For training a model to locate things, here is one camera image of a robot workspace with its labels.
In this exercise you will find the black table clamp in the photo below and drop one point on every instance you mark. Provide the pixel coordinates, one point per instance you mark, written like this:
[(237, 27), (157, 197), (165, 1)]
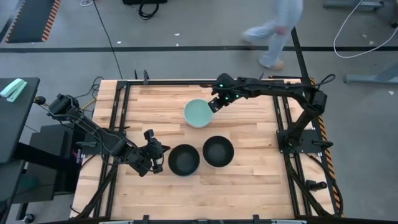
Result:
[(145, 219), (256, 219), (145, 77), (260, 76)]

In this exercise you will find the black side desk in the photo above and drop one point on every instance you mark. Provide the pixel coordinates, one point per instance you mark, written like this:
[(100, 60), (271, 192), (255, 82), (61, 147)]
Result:
[(14, 124)]

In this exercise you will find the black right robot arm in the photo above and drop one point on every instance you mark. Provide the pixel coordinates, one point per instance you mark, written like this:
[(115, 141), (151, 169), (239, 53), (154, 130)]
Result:
[(280, 88)]

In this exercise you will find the grey table foot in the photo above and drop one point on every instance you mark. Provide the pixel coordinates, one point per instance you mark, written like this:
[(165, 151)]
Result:
[(370, 78), (354, 4)]

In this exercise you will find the orange black hazard strip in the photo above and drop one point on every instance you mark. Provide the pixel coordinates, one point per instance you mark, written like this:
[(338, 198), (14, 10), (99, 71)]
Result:
[(312, 84)]

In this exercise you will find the mint green bowl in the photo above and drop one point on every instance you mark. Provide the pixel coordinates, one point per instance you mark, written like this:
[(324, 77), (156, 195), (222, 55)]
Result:
[(197, 112)]

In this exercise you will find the person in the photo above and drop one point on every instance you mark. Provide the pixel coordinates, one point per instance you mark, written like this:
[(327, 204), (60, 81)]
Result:
[(280, 18)]

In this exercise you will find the black caster wheel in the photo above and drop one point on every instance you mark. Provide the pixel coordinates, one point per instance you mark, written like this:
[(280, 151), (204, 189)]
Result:
[(29, 218)]

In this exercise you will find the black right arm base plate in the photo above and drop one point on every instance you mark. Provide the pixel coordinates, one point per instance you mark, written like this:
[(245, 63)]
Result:
[(311, 143)]

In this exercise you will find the mint green stapler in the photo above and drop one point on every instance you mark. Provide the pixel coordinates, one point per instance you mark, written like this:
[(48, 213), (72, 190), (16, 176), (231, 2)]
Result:
[(13, 89)]

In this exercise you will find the black equipment box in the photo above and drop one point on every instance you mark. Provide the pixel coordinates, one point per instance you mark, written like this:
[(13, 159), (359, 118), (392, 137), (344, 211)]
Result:
[(144, 1)]

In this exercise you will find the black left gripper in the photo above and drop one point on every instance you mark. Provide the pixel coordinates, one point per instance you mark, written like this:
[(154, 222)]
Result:
[(146, 158)]

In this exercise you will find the black aluminium table frame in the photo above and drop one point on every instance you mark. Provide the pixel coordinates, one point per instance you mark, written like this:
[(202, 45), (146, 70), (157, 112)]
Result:
[(174, 82)]

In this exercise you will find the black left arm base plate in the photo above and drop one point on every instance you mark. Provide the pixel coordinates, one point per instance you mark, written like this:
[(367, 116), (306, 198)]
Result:
[(90, 151)]

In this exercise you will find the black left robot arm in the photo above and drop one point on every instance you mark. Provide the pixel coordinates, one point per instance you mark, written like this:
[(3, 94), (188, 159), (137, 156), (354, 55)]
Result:
[(93, 130)]

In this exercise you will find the black mat with orange stripes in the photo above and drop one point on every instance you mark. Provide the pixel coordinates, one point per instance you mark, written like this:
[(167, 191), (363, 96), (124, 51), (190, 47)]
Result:
[(29, 20)]

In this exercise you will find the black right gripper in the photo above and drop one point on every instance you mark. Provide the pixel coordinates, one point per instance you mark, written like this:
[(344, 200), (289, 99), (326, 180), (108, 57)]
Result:
[(217, 104)]

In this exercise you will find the black computer box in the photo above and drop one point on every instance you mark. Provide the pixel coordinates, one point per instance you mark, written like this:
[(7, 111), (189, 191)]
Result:
[(62, 174)]

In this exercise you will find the black bowl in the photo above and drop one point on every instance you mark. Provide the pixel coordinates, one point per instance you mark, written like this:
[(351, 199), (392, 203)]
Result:
[(183, 160), (218, 151)]

